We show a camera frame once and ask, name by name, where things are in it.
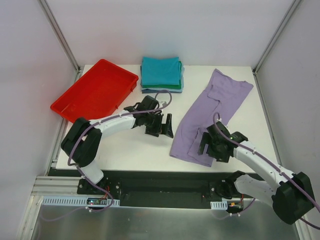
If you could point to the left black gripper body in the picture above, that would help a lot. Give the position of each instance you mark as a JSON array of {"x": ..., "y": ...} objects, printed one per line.
[{"x": 158, "y": 125}]

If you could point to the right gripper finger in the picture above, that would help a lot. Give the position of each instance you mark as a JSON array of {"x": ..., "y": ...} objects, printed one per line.
[
  {"x": 206, "y": 141},
  {"x": 222, "y": 157}
]

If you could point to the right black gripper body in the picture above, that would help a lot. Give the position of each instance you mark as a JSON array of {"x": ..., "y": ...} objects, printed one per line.
[{"x": 208, "y": 146}]

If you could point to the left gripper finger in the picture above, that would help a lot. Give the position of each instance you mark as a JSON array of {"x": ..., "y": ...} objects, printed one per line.
[
  {"x": 166, "y": 128},
  {"x": 153, "y": 130}
]

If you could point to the purple t shirt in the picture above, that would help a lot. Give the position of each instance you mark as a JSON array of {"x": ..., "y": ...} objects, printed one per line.
[{"x": 223, "y": 95}]

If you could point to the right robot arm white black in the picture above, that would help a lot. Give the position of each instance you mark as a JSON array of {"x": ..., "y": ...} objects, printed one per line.
[{"x": 289, "y": 194}]

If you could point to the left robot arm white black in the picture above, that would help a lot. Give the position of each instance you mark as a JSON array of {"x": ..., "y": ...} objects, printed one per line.
[{"x": 82, "y": 141}]

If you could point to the dark blue folded t shirt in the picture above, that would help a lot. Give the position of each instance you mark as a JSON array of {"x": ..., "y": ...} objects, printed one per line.
[{"x": 160, "y": 91}]

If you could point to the green folded t shirt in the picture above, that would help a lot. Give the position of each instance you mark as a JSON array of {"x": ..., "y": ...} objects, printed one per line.
[{"x": 180, "y": 85}]

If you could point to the teal folded t shirt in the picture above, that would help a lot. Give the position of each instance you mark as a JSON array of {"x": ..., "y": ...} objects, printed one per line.
[{"x": 165, "y": 71}]

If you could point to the red plastic bin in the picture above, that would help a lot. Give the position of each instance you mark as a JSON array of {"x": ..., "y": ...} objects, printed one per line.
[{"x": 97, "y": 94}]

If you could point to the light blue folded t shirt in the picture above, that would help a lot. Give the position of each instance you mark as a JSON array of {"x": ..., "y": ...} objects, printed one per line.
[{"x": 156, "y": 88}]

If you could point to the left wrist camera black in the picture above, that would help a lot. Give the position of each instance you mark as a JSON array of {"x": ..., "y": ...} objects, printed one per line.
[{"x": 148, "y": 103}]

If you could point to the right white cable duct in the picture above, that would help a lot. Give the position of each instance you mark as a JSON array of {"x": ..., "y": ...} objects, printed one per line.
[{"x": 219, "y": 205}]

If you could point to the white cable duct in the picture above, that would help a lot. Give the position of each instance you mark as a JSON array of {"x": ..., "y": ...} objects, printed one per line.
[
  {"x": 219, "y": 205},
  {"x": 79, "y": 201}
]

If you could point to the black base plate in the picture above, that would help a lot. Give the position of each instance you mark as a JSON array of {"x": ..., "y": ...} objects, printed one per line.
[{"x": 182, "y": 190}]

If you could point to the left white cable duct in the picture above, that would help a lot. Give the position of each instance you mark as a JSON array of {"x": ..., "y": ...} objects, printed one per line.
[{"x": 79, "y": 201}]

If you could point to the aluminium front rail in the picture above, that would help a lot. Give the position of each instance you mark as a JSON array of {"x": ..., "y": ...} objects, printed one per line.
[{"x": 55, "y": 186}]

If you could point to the left aluminium frame post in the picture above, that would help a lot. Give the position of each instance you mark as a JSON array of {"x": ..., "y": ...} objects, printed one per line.
[{"x": 59, "y": 34}]

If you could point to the aluminium frame post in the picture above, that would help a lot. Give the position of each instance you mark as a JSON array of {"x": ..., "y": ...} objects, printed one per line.
[
  {"x": 295, "y": 4},
  {"x": 59, "y": 34}
]

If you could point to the right aluminium frame post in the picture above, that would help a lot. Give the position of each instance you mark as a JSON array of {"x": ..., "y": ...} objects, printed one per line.
[{"x": 295, "y": 4}]

